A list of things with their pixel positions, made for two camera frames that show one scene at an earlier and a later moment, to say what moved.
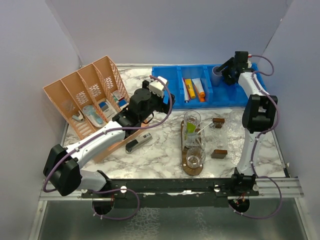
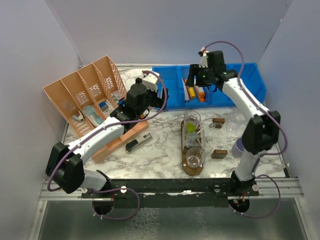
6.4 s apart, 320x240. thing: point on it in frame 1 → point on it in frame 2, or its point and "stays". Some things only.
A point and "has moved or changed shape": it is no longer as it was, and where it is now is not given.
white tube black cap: (191, 136) stays
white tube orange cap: (199, 85) stays
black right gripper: (228, 80) → (195, 70)
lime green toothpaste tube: (191, 127) stays
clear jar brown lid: (218, 122) stays
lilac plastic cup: (217, 76) has moved or changed shape
